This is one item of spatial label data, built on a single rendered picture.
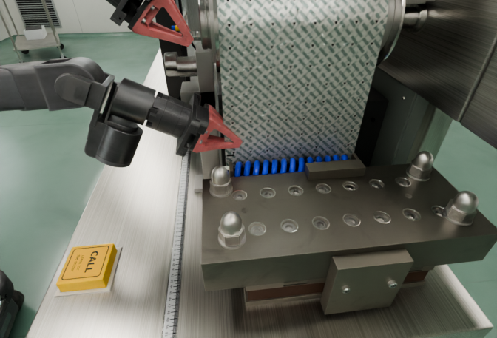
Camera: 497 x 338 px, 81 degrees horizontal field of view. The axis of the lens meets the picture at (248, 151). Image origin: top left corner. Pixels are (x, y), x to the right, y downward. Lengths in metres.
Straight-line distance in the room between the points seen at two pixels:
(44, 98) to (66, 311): 0.31
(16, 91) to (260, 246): 0.36
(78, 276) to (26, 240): 1.56
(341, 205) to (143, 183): 0.45
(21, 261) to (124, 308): 1.52
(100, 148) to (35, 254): 1.56
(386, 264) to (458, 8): 0.35
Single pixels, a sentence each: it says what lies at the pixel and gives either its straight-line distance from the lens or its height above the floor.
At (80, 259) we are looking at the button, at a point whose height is 0.92.
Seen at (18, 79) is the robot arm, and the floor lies 1.21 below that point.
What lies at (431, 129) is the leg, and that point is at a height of 0.99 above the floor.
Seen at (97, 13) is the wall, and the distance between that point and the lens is 6.38.
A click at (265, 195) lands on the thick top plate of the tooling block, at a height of 1.02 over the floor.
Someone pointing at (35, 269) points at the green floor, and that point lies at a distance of 1.94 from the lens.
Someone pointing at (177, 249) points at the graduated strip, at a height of 0.90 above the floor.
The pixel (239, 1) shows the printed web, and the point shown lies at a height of 1.29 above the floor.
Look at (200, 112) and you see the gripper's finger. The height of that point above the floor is 1.14.
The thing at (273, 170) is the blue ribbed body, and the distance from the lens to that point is 0.50.
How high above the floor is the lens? 1.34
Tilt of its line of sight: 35 degrees down
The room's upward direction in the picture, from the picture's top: straight up
